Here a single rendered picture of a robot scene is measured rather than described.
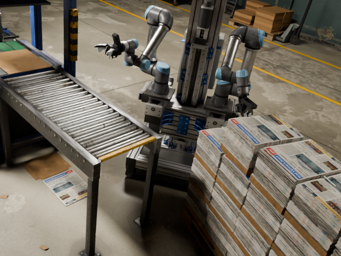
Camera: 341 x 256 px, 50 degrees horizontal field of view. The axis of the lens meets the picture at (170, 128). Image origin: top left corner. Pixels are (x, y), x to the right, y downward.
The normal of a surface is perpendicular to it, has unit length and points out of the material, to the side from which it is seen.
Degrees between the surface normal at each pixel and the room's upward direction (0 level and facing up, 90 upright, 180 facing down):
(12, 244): 0
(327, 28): 90
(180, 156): 0
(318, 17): 90
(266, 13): 89
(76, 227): 0
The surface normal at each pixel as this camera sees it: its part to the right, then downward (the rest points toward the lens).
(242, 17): -0.66, 0.28
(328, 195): 0.16, -0.85
